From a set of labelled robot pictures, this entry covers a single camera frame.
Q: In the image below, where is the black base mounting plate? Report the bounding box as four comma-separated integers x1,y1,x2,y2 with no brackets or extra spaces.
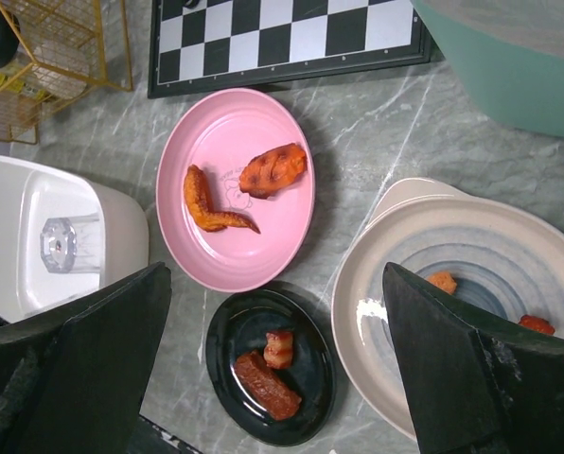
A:
126,415,202,454

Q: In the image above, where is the white plastic tub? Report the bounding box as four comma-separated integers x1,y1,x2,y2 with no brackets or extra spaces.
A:
0,156,149,323

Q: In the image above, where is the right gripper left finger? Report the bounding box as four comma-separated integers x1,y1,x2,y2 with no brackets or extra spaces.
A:
0,262,171,453

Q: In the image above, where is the black lid spice jar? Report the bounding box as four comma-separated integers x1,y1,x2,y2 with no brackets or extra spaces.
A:
29,39,90,100

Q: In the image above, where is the brown sauce bottle yellow label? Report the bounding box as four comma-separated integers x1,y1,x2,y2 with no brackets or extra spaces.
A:
0,72,44,101

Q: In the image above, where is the orange nugget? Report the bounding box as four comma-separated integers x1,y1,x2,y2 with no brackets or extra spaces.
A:
427,271,457,295

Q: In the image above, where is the black chess piece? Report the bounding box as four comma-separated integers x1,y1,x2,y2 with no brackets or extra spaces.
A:
183,0,200,9

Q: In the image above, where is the orange fried food piece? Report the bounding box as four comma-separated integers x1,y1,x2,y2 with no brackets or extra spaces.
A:
238,143,307,200

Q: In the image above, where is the beige blue ceramic plate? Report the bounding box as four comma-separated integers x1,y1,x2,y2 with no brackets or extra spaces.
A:
331,178,564,437

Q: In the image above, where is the yellow wire rack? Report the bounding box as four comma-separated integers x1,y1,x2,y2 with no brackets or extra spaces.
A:
0,0,133,144

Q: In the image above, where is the chicken wing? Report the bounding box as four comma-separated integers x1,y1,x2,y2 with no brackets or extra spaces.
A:
183,165,260,235

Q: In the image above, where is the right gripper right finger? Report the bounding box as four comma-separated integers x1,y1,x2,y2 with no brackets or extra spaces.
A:
382,262,564,453

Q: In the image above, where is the green trash bin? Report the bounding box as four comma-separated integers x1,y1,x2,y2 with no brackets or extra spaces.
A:
413,1,564,138

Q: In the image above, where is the small pork belly piece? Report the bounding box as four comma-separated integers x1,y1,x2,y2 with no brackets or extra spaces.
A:
263,330,293,370

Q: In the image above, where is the black round plate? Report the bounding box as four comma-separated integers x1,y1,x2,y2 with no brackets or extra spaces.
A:
205,288,336,447

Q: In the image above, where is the red meat slab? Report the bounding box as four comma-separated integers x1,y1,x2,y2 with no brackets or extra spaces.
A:
234,351,302,421

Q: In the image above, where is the black white chessboard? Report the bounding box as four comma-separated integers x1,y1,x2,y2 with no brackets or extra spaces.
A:
148,0,432,98

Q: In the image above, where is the pink plate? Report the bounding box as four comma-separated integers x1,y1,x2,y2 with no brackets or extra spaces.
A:
155,88,315,293

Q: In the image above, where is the clear plastic cup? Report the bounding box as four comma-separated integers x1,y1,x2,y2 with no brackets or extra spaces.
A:
40,214,104,274

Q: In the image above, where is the red chicken piece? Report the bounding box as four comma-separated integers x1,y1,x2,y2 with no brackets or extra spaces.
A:
519,314,555,336

